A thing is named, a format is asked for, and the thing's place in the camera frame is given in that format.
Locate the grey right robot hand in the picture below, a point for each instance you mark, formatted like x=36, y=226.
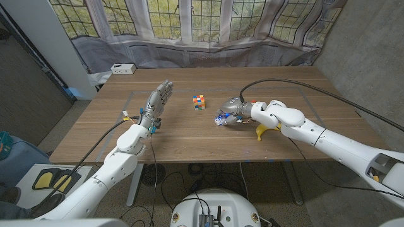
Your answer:
x=233, y=107

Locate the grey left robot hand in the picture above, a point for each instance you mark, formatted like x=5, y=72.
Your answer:
x=158, y=97

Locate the white matchbox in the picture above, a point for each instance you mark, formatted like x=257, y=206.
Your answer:
x=218, y=120

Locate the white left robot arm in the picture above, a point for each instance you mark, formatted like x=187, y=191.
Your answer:
x=126, y=140

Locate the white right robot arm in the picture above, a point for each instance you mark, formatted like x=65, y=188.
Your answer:
x=284, y=115

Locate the yellow toy banana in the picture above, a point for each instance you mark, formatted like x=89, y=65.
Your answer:
x=260, y=130

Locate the white power strip box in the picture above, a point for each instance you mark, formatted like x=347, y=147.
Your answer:
x=123, y=68

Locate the multicoloured puzzle cube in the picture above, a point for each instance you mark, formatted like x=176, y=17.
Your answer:
x=199, y=102

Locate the printed window backdrop cloth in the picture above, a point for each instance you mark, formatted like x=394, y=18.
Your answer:
x=205, y=50

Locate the round black floor fan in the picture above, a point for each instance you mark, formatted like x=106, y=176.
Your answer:
x=153, y=174

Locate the white table leg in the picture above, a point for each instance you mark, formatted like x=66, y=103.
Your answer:
x=135, y=183

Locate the white robot torso base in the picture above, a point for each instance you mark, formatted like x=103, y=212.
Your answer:
x=221, y=201

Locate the grey table leg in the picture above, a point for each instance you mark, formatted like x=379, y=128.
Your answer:
x=293, y=183

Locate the black yellow foot pedal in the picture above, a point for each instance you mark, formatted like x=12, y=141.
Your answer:
x=44, y=180

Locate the blue fabric seat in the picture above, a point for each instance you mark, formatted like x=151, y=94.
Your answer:
x=22, y=157

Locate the teal cloth item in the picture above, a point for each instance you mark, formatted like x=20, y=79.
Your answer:
x=4, y=143

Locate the white floor board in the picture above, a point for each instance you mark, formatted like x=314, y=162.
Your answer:
x=26, y=198

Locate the person leg dark jeans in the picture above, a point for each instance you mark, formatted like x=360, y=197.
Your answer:
x=12, y=211

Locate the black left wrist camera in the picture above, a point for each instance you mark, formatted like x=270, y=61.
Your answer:
x=156, y=123

